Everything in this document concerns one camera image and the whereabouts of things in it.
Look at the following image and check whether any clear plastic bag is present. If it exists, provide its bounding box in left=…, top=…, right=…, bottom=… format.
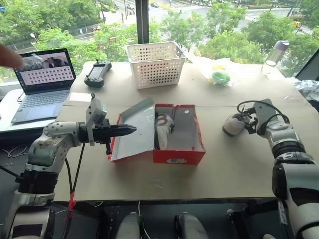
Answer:
left=198, top=57, right=240, bottom=88

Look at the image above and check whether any clear bottle with purple lid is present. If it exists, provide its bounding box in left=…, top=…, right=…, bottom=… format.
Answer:
left=261, top=40, right=291, bottom=76

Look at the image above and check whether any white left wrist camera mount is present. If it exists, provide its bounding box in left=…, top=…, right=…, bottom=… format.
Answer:
left=85, top=93, right=108, bottom=146

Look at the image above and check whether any dark monitor edge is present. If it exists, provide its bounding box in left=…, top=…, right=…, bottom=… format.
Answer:
left=296, top=52, right=319, bottom=82

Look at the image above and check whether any black handheld remote controller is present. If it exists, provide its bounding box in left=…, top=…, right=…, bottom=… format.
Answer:
left=84, top=59, right=112, bottom=88

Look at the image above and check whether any red cable tie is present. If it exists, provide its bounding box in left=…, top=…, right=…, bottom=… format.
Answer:
left=63, top=192, right=77, bottom=223

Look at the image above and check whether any grey open laptop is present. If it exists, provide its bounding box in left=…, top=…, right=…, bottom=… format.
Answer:
left=10, top=48, right=77, bottom=124

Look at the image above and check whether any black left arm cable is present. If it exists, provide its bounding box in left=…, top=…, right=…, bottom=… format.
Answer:
left=64, top=141, right=86, bottom=195

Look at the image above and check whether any white paper sheet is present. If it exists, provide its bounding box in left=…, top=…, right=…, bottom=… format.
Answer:
left=68, top=92, right=95, bottom=103

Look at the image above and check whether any white thin cable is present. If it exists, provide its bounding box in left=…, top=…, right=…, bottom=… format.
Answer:
left=0, top=143, right=28, bottom=158

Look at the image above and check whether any crumpled silver foil wrap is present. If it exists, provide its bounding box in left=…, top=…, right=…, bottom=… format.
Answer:
left=292, top=78, right=319, bottom=101

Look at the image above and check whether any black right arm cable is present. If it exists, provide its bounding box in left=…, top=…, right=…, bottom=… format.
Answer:
left=236, top=100, right=290, bottom=125

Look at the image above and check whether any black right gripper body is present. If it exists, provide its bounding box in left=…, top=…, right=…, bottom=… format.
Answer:
left=245, top=109, right=259, bottom=135

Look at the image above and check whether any white grey sneaker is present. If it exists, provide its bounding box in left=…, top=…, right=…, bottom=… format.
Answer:
left=222, top=113, right=251, bottom=137

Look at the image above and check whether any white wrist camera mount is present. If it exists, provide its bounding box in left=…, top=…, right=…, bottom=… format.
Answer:
left=253, top=98, right=279, bottom=126
left=85, top=93, right=108, bottom=146

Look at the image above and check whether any white side table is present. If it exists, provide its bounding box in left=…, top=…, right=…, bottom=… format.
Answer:
left=0, top=88, right=73, bottom=133

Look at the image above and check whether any white sneaker with brown print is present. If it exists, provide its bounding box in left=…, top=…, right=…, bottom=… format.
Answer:
left=154, top=112, right=175, bottom=150

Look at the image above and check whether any person's bare hand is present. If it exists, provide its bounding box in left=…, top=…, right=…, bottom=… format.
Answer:
left=0, top=44, right=23, bottom=69

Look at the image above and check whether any green round object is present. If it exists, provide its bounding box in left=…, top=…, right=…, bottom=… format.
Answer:
left=211, top=71, right=232, bottom=87

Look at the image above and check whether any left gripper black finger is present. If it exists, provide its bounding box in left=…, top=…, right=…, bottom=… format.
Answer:
left=109, top=123, right=138, bottom=131
left=109, top=129, right=138, bottom=137

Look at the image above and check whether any dark rounded grey shape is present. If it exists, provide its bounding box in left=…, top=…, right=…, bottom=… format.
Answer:
left=116, top=211, right=143, bottom=239
left=173, top=212, right=209, bottom=239

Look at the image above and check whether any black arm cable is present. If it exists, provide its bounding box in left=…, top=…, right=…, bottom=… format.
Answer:
left=64, top=141, right=86, bottom=195
left=236, top=100, right=290, bottom=125

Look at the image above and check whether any black window frame post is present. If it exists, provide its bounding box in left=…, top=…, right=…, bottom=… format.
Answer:
left=135, top=0, right=151, bottom=47

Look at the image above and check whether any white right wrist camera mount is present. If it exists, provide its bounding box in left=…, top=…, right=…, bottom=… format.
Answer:
left=253, top=98, right=279, bottom=126

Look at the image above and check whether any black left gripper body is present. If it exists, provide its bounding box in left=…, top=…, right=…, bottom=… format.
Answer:
left=91, top=119, right=113, bottom=155

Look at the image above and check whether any white perforated plastic basket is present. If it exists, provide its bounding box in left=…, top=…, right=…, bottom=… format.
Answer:
left=125, top=42, right=187, bottom=90

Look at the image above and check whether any red cardboard shoebox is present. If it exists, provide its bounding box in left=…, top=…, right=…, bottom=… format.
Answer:
left=107, top=97, right=207, bottom=164

